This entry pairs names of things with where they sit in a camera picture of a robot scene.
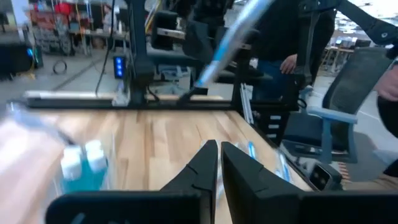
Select black device blue lights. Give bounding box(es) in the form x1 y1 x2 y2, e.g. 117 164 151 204
113 55 127 79

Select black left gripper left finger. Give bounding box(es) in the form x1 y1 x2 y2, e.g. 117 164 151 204
45 139 219 224

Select clear plastic bag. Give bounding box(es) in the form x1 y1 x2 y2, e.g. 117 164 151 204
0 101 118 224

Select black computer case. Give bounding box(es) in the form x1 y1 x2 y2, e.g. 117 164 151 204
0 43 44 75

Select black hanging cable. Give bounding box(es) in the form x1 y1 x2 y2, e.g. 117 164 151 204
95 0 116 96

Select shelf with red bins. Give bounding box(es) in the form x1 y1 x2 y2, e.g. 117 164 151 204
29 0 103 57

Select black table-level camera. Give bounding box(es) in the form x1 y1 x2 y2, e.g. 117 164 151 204
308 162 343 192

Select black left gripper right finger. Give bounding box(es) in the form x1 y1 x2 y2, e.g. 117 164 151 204
220 141 398 224

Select black aluminium rig frame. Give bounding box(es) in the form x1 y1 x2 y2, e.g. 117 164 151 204
9 0 312 187

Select person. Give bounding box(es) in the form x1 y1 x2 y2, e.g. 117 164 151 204
102 2 119 34
248 0 338 105
374 60 398 178

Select white aluminium bar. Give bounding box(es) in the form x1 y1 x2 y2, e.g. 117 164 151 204
238 82 255 125

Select black mesh office chair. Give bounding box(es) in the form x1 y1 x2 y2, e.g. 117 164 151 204
281 46 395 165

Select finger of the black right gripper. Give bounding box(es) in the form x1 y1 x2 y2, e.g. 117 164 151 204
182 20 216 65

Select black cable coil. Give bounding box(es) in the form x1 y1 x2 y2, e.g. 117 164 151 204
52 58 68 75

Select blue white toothbrush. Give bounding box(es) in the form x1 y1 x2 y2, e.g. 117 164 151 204
247 140 258 160
275 151 295 184
194 0 276 90

